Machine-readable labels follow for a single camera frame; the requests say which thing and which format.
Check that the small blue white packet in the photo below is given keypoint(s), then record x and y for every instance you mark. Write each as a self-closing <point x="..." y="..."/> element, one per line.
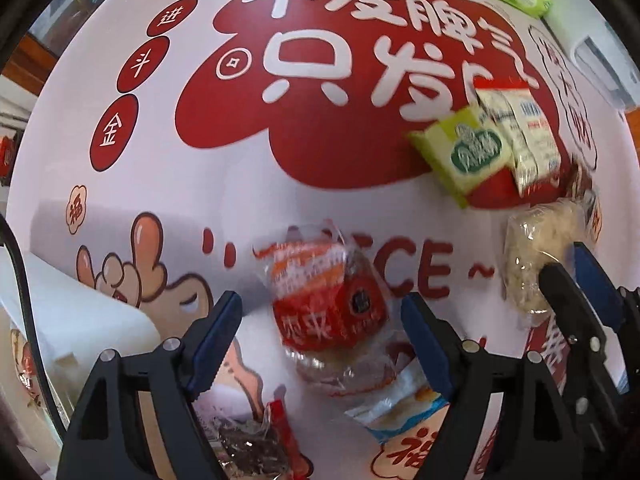
<point x="400" y="412"/>

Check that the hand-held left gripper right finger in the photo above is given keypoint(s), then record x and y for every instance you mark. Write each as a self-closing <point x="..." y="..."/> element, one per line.
<point x="430" y="345"/>

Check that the clear packet of yellow puffs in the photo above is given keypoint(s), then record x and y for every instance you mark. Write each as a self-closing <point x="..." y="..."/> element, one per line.
<point x="535" y="260"/>

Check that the white plastic tray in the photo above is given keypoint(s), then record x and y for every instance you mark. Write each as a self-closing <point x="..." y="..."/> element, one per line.
<point x="90" y="320"/>

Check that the white countertop appliance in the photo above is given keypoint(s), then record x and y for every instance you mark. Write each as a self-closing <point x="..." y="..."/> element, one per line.
<point x="600" y="65"/>

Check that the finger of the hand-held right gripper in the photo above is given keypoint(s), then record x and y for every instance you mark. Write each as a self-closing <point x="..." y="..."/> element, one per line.
<point x="565" y="300"/>
<point x="595" y="280"/>

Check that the red and white snack packet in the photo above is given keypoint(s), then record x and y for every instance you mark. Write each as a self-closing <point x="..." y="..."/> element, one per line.
<point x="330" y="310"/>

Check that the small red packet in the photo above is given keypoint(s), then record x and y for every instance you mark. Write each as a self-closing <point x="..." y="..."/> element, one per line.
<point x="287" y="435"/>

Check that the green label snack packet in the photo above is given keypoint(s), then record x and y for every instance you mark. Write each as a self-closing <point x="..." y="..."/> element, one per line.
<point x="465" y="155"/>

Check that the clear packet of dark snack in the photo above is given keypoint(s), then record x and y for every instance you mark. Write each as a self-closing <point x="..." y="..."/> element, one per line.
<point x="250" y="447"/>

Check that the red brown clear wrapper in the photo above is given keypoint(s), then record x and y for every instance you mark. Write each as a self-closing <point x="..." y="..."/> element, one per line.
<point x="585" y="187"/>

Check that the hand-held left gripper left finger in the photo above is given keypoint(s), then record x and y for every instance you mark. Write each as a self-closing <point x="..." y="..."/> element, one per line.
<point x="215" y="345"/>

